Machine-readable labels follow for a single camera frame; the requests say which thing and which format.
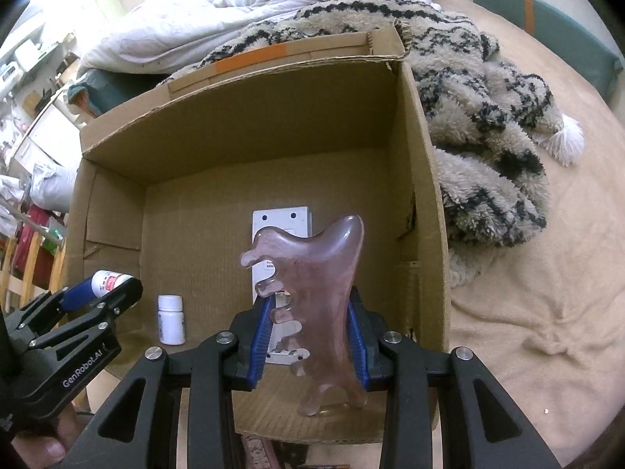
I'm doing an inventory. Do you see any white duvet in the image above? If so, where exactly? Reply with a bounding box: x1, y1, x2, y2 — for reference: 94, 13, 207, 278
80, 0, 443, 81

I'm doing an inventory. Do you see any white cabinet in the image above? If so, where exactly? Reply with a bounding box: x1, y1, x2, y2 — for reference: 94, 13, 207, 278
10, 102, 85, 177

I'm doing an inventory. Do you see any beige bed sheet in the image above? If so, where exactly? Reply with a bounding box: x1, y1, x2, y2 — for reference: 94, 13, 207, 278
234, 0, 625, 469

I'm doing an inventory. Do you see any cardboard box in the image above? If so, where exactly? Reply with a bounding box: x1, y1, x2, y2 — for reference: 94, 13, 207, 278
66, 27, 450, 445

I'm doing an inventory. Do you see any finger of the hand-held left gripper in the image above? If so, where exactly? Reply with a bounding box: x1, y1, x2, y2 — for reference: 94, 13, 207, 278
27, 278, 144, 368
1, 276, 99, 335

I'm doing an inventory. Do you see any person's left hand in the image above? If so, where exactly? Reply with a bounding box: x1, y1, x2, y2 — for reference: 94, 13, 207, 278
10, 398, 86, 467

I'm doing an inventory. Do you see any pink gua sha comb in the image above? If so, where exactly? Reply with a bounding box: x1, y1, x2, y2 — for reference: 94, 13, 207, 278
239, 214, 369, 417

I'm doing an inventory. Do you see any teal headboard cushion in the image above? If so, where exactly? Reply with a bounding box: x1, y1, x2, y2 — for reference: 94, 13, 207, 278
473, 0, 625, 103

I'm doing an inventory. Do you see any small white bottle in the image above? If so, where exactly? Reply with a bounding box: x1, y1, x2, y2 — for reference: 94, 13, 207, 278
93, 270, 132, 300

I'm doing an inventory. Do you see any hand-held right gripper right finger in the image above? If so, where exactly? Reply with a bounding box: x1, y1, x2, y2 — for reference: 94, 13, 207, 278
344, 286, 562, 469

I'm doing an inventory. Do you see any teal cloth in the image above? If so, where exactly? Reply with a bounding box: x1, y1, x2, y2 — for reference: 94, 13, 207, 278
67, 69, 167, 118

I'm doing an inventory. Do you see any white flat socket box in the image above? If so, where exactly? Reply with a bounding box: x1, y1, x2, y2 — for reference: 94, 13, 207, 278
251, 206, 313, 365

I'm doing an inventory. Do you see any patterned fluffy blanket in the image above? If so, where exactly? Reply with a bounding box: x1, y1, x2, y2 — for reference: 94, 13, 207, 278
198, 0, 585, 288

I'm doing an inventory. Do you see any wooden rack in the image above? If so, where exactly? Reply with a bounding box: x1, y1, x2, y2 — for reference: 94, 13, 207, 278
0, 232, 66, 314

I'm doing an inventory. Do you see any white labelled pill bottle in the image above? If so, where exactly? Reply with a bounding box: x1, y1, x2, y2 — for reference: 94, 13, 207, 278
157, 295, 187, 345

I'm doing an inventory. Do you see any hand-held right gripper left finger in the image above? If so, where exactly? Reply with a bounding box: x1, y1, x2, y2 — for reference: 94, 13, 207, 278
68, 298, 277, 469

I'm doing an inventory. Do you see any red bag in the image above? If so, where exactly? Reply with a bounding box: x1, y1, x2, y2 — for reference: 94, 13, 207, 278
14, 205, 60, 285

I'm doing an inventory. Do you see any white plastic bag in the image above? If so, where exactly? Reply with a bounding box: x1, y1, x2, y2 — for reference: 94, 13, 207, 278
30, 160, 79, 212

